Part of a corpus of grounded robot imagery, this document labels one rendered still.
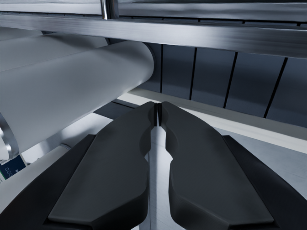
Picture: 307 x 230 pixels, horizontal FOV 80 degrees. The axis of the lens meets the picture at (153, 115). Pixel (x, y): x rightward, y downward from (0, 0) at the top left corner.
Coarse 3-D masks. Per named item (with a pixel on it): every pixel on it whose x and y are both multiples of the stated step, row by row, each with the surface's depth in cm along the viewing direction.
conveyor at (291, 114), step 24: (264, 24) 15; (288, 24) 14; (168, 48) 20; (192, 48) 19; (168, 72) 21; (192, 72) 20; (216, 72) 18; (240, 72) 17; (264, 72) 16; (288, 72) 15; (192, 96) 21; (216, 96) 20; (240, 96) 18; (264, 96) 17; (288, 96) 16; (288, 120) 17
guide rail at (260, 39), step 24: (0, 24) 20; (24, 24) 17; (48, 24) 16; (72, 24) 14; (96, 24) 13; (120, 24) 12; (144, 24) 11; (168, 24) 10; (192, 24) 10; (216, 24) 9; (240, 24) 9; (216, 48) 10; (240, 48) 9; (264, 48) 9; (288, 48) 8
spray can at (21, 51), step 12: (36, 36) 18; (48, 36) 18; (60, 36) 19; (72, 36) 20; (84, 36) 21; (0, 48) 15; (12, 48) 15; (24, 48) 16; (36, 48) 17; (48, 48) 17; (60, 48) 18; (72, 48) 19; (84, 48) 20; (0, 60) 14; (12, 60) 15; (24, 60) 16; (36, 60) 16
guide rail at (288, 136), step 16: (128, 96) 21; (144, 96) 20; (160, 96) 20; (192, 112) 18; (208, 112) 17; (224, 112) 17; (224, 128) 17; (240, 128) 16; (256, 128) 15; (272, 128) 15; (288, 128) 15; (304, 128) 15; (288, 144) 15; (304, 144) 14
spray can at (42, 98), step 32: (32, 64) 12; (64, 64) 13; (96, 64) 15; (128, 64) 17; (0, 96) 10; (32, 96) 11; (64, 96) 12; (96, 96) 15; (0, 128) 9; (32, 128) 11
